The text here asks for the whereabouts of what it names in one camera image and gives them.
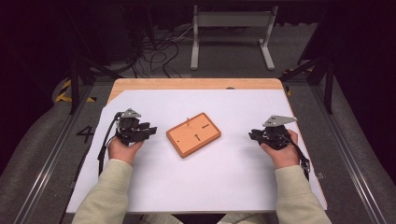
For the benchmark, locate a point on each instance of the white table sheet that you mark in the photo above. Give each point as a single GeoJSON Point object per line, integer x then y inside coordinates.
{"type": "Point", "coordinates": [205, 180]}

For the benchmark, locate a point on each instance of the person's right hand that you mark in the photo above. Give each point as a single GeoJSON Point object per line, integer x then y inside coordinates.
{"type": "Point", "coordinates": [284, 156]}

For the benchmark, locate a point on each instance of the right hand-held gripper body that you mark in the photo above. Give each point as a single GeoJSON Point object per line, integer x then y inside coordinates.
{"type": "Point", "coordinates": [275, 134]}

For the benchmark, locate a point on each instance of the aluminium floor rail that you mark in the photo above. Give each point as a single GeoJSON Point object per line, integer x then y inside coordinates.
{"type": "Point", "coordinates": [53, 155]}
{"type": "Point", "coordinates": [345, 155]}

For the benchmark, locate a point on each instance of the black metal stand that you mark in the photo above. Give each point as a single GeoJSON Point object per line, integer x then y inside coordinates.
{"type": "Point", "coordinates": [323, 71]}
{"type": "Point", "coordinates": [75, 77]}

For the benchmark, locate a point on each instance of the white metal stand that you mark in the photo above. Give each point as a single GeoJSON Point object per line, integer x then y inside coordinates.
{"type": "Point", "coordinates": [233, 20]}

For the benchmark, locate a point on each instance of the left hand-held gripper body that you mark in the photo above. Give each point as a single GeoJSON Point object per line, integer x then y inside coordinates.
{"type": "Point", "coordinates": [128, 124]}

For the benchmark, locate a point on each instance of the person's left hand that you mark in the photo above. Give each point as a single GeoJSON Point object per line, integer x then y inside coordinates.
{"type": "Point", "coordinates": [123, 151]}

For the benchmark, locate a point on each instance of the orange wooden tray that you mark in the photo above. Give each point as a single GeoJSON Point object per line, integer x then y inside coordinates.
{"type": "Point", "coordinates": [193, 135]}

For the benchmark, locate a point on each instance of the wooden table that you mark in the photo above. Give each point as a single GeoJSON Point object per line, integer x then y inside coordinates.
{"type": "Point", "coordinates": [193, 84]}

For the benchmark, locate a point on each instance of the black screw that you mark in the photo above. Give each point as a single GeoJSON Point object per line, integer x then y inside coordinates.
{"type": "Point", "coordinates": [197, 137]}
{"type": "Point", "coordinates": [205, 126]}

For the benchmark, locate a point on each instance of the person's legs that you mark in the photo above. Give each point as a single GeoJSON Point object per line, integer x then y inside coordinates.
{"type": "Point", "coordinates": [199, 218]}

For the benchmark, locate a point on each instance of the yellow black hazard tape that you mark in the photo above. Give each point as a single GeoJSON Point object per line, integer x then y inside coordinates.
{"type": "Point", "coordinates": [64, 92]}

